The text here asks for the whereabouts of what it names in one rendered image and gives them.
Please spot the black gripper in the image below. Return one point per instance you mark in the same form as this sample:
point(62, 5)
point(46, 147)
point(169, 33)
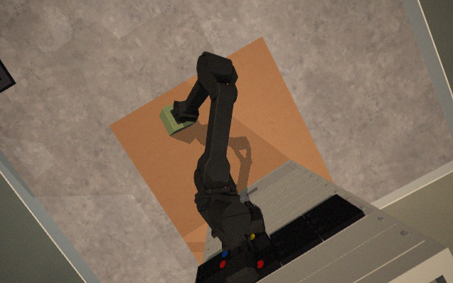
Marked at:
point(242, 267)

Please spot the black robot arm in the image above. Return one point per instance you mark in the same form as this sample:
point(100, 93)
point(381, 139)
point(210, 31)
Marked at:
point(221, 206)

